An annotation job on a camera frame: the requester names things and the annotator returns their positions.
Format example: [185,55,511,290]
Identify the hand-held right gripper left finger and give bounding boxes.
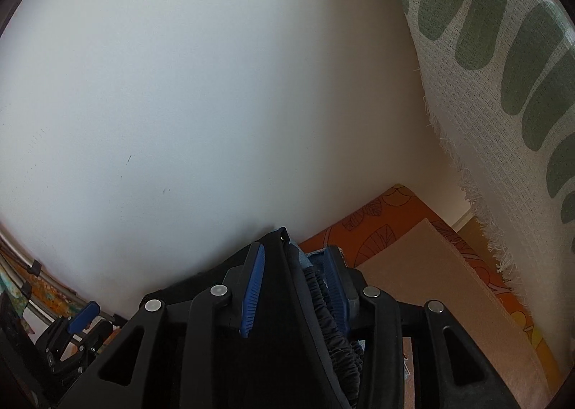
[58,243,266,409]

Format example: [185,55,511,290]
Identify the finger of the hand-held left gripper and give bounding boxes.
[47,301,100,344]

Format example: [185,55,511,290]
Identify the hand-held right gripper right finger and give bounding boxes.
[324,245,522,409]

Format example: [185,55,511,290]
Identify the black pants with yellow print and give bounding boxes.
[144,226,367,409]

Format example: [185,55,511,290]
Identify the folded blue jeans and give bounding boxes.
[290,244,346,270]

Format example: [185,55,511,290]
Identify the grey metal tripod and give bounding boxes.
[0,229,127,324]

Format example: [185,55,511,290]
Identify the bed with orange floral sheet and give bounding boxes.
[299,185,567,392]

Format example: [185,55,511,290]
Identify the colourful scarf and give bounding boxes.
[0,272,28,320]

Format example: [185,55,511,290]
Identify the beige blanket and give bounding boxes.
[355,218,551,409]

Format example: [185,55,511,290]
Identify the green and white patterned pillow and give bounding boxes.
[371,0,575,297]

